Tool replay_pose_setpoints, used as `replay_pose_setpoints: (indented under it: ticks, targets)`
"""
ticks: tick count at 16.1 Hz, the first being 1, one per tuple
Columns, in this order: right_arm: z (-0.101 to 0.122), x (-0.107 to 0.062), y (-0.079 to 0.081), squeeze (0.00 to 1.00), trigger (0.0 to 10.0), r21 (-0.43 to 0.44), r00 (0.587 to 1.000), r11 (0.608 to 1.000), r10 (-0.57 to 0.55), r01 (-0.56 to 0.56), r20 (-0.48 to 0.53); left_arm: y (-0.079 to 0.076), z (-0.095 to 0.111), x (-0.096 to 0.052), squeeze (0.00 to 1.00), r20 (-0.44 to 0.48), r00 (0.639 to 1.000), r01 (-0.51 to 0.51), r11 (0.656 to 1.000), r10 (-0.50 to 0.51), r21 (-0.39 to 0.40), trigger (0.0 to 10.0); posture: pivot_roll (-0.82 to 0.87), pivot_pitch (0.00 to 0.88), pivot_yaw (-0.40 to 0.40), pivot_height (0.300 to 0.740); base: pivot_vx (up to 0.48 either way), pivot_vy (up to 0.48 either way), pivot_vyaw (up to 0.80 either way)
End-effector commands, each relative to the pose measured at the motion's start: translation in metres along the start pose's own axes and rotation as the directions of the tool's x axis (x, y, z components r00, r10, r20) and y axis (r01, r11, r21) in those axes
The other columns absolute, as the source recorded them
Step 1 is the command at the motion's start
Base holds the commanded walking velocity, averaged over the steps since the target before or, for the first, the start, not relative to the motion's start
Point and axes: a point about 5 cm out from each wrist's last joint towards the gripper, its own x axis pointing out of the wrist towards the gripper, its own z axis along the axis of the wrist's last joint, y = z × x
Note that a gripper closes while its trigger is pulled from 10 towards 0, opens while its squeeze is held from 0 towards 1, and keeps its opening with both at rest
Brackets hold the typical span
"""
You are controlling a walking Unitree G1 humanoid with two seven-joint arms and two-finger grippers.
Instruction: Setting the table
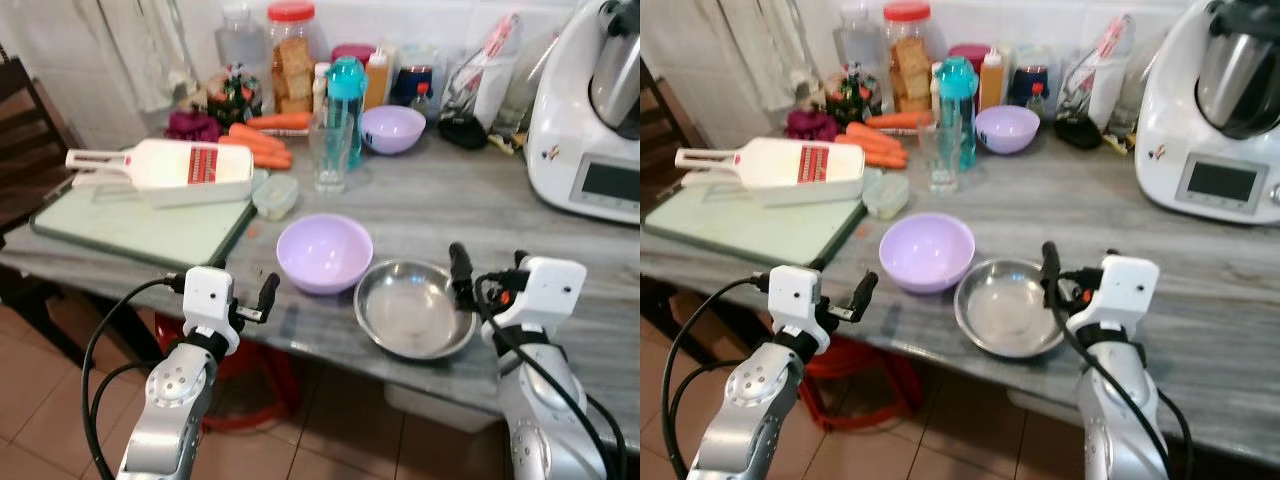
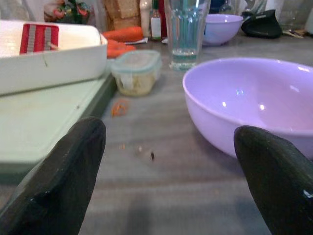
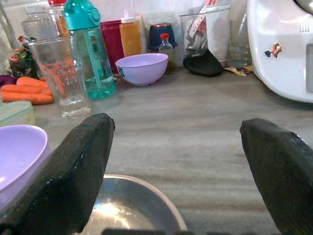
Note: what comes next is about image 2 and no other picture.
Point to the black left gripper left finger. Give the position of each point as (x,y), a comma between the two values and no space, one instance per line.
(61,176)

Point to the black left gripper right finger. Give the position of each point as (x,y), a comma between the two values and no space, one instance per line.
(276,178)

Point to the pale green cutting board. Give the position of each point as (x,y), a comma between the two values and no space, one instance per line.
(36,122)

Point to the large purple plastic bowl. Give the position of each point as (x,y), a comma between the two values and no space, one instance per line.
(256,98)

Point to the orange carrot peel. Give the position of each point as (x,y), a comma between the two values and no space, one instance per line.
(119,107)

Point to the white rectangular tray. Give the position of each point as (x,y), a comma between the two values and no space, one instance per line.
(61,63)

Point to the clear lidded food container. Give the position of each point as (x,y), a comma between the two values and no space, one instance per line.
(137,73)

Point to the red grater insert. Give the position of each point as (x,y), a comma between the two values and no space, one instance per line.
(39,39)

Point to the orange carrot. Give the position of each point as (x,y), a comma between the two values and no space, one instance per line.
(124,33)
(118,49)

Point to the black pouch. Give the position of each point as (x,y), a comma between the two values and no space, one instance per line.
(262,24)

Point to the small purple plastic bowl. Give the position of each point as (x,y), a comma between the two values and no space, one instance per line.
(220,29)

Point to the colourful floral object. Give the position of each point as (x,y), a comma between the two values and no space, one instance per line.
(67,11)

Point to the clear ribbed drinking glass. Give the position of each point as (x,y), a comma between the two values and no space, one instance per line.
(186,36)

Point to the brown crispbread stack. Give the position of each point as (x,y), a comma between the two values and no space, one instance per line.
(122,13)

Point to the small hot sauce bottle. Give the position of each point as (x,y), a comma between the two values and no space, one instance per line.
(155,23)

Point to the white bottle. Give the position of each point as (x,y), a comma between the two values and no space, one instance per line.
(145,17)

